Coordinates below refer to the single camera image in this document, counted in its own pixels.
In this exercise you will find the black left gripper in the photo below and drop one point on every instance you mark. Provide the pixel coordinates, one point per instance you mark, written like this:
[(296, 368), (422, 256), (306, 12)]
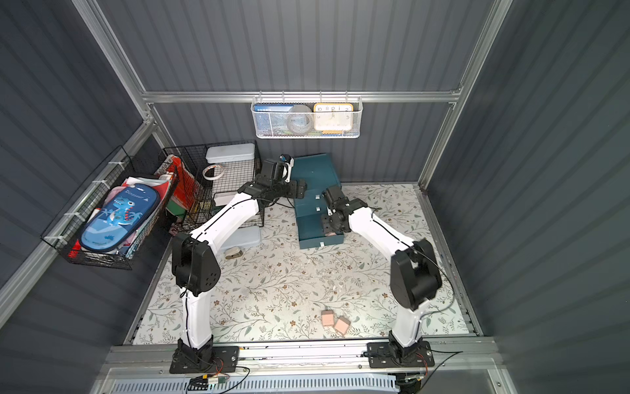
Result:
[(298, 188)]

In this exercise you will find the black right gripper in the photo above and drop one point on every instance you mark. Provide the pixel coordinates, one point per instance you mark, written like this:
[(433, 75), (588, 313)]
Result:
[(330, 222)]

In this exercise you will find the teal drawer cabinet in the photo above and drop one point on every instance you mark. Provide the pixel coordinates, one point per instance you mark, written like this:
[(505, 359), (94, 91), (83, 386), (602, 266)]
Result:
[(319, 173)]

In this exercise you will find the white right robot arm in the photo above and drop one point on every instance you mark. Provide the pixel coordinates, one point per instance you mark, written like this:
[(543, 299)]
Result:
[(415, 276)]

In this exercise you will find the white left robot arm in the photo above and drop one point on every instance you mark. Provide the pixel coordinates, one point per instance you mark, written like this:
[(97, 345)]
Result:
[(194, 255)]

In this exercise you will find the light blue flat case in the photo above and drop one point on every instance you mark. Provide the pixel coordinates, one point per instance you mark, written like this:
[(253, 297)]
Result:
[(244, 238)]

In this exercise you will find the grey plastic box lid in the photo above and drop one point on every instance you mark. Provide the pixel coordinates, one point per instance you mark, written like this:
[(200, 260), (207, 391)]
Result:
[(230, 153)]

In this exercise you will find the grey tape roll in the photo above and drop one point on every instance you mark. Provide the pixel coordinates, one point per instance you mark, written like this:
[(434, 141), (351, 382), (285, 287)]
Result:
[(299, 121)]

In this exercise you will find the blue book in basket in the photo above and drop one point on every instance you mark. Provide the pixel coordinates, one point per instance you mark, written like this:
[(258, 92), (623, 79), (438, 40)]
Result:
[(271, 118)]

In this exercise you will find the yellow alarm clock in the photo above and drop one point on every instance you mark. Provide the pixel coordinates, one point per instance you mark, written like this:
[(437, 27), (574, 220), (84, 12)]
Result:
[(333, 117)]

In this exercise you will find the red patterned bag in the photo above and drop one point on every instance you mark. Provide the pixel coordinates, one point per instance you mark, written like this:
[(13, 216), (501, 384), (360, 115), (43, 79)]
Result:
[(187, 186)]

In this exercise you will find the pink plug left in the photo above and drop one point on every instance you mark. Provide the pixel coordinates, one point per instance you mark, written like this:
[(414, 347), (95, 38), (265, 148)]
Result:
[(328, 318)]

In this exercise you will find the pink plug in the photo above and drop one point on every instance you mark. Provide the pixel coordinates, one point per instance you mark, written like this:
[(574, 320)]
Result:
[(328, 318), (342, 326)]

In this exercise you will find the pink plug bottom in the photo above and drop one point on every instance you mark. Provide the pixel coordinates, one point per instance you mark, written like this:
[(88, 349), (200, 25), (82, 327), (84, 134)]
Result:
[(342, 326)]

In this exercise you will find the blue dinosaur pencil case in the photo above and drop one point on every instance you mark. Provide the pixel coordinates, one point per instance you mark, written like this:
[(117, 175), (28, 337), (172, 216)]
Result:
[(119, 219)]

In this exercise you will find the white wire wall basket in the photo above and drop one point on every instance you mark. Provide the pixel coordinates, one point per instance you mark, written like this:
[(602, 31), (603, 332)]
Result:
[(318, 135)]

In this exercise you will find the black wire floor crate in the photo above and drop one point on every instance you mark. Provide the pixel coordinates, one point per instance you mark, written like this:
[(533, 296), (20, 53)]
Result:
[(218, 183)]

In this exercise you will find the black wire side basket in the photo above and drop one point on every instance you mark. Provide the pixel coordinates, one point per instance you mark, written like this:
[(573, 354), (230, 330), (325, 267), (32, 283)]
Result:
[(118, 169)]

